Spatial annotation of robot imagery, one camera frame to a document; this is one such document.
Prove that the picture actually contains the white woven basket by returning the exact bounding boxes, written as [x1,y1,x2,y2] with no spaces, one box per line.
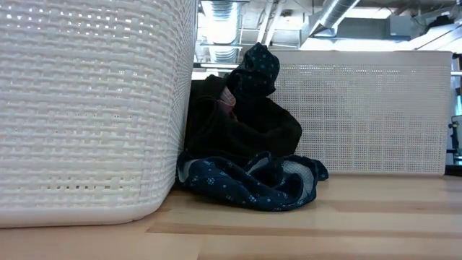
[0,0,199,229]

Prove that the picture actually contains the black equipment stand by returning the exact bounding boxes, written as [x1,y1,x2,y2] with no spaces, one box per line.
[446,52,462,167]

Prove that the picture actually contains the black garment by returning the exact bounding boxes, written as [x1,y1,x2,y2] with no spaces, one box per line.
[183,74,303,167]

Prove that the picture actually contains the corrugated silver duct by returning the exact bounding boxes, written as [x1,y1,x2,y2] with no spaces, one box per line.
[200,0,241,64]

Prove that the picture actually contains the pink garment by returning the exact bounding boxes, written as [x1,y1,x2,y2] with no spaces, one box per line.
[216,86,239,122]

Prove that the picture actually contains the white perforated basket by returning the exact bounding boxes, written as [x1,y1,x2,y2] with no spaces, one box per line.
[266,49,454,177]

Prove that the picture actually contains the navy dotted garment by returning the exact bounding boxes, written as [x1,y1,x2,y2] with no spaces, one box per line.
[175,42,330,213]

